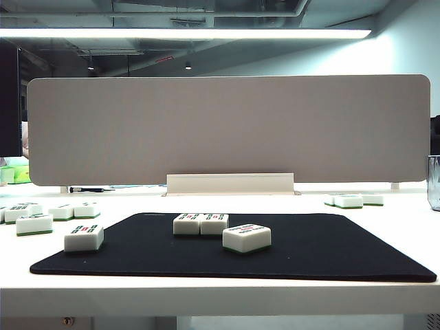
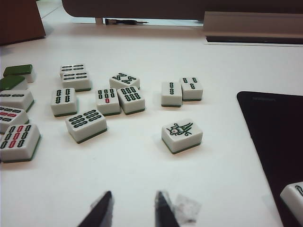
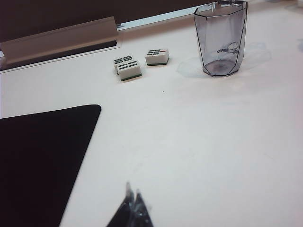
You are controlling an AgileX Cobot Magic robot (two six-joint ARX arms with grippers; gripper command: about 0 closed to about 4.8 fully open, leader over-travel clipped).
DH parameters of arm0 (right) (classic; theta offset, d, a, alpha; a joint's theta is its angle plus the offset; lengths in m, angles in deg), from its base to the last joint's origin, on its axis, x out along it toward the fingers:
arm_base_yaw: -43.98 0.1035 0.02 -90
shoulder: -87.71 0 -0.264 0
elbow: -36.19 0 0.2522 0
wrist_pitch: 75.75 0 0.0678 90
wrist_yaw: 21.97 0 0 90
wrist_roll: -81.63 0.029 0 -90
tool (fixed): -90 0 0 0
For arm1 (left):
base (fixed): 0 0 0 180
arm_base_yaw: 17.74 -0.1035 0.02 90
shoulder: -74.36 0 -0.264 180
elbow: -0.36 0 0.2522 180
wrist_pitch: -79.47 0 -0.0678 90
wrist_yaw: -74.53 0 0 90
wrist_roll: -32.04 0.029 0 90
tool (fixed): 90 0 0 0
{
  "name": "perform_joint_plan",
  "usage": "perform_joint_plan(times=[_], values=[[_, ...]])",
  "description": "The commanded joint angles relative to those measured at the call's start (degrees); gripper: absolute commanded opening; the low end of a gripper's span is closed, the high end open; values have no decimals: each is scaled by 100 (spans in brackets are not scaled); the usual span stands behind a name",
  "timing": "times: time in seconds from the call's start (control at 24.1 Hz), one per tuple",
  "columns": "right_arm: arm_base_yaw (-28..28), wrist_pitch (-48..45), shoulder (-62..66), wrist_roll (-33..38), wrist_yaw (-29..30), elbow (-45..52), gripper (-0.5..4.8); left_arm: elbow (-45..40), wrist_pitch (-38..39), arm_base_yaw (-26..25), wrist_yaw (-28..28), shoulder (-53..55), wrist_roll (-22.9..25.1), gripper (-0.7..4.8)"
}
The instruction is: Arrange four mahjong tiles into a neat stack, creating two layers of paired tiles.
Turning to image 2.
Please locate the four-bamboo mahjong tile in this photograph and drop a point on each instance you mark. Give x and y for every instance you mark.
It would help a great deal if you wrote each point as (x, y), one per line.
(63, 101)

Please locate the bird one-bamboo mahjong tile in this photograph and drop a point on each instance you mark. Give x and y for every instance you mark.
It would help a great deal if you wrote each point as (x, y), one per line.
(181, 136)

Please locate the brown box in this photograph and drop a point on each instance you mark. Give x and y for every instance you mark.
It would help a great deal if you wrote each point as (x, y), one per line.
(19, 19)

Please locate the seven-bamboo mahjong tile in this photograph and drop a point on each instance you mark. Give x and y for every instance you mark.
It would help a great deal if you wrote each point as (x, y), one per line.
(107, 101)

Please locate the black screwdriver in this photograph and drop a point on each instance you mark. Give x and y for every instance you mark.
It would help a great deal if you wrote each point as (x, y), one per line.
(123, 21)

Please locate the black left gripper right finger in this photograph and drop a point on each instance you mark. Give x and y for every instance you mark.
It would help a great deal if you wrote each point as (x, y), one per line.
(164, 212)

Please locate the six-bamboo mahjong tile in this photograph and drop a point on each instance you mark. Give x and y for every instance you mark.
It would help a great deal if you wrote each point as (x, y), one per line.
(72, 68)
(85, 125)
(75, 80)
(131, 100)

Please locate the nine-bamboo mahjong tile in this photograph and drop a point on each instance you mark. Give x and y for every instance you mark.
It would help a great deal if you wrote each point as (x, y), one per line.
(11, 118)
(19, 142)

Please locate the three-bamboo mahjong tile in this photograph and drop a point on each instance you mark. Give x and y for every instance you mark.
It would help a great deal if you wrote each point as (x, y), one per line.
(192, 88)

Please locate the face-down green mahjong tile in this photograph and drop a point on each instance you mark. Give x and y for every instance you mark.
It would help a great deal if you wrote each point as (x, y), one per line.
(11, 82)
(19, 69)

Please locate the desk divider panel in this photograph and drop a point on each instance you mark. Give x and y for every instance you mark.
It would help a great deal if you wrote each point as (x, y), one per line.
(142, 7)

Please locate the eight-bamboo mahjong tile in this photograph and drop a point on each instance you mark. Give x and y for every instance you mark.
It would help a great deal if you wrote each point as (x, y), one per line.
(123, 80)

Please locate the white green-backed mahjong tile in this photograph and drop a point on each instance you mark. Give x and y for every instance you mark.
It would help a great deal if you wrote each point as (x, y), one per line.
(292, 203)

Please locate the black cloth mat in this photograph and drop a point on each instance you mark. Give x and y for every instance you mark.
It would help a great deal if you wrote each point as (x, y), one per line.
(272, 132)

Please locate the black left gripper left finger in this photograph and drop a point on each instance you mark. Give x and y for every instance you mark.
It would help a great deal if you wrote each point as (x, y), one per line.
(101, 215)

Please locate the two-bamboo mahjong tile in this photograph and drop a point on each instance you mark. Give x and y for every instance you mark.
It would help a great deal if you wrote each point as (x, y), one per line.
(171, 93)
(16, 99)

